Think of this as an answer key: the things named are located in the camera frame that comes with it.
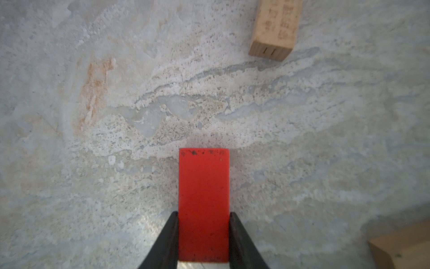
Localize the red rectangular block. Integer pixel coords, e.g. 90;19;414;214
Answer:
178;148;230;263

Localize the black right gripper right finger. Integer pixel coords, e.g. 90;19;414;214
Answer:
229;212;269;269

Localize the plain wooden block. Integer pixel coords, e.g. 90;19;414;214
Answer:
368;220;430;269

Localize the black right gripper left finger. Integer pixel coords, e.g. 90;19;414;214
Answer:
138;211;179;269

